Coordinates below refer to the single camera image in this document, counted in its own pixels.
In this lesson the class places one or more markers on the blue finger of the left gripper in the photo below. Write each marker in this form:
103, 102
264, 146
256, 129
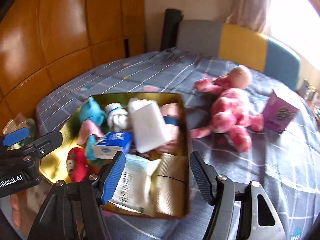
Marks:
15, 137

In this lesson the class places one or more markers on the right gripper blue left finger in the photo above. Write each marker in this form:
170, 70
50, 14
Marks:
110, 175

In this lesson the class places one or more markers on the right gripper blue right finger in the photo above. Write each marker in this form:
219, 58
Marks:
205, 177

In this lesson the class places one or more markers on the white wet wipes pack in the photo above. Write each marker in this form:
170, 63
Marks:
133, 190

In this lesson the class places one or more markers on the blue Tempo tissue pack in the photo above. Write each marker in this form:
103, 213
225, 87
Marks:
111, 143

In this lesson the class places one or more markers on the red christmas sock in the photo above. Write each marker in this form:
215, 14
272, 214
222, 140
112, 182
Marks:
76, 164

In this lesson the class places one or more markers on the white sponge block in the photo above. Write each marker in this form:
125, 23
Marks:
148, 125

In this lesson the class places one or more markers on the blue elephant plush toy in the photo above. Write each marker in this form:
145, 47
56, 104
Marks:
91, 117

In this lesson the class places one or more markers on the pink socks blue band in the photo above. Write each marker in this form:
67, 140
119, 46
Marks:
171, 114

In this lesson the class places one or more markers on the person left hand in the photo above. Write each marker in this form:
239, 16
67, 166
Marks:
26, 204

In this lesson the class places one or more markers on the gold tin box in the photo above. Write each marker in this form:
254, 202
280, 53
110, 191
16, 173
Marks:
169, 191

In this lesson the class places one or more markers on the pink giraffe plush toy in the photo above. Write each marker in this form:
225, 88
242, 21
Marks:
230, 111

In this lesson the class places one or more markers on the grey plaid bed sheet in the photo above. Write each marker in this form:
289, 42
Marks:
286, 164

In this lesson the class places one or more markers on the purple cardboard box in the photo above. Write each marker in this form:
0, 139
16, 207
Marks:
280, 110

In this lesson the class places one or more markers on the wooden wardrobe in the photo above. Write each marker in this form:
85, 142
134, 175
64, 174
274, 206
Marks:
45, 43

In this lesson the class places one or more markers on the grey yellow blue headboard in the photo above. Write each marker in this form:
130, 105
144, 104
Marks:
242, 46

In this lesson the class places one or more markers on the black rolled mat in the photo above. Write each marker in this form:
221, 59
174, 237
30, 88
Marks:
172, 19

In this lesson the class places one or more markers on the pink patterned curtain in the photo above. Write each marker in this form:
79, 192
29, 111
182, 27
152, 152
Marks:
249, 14

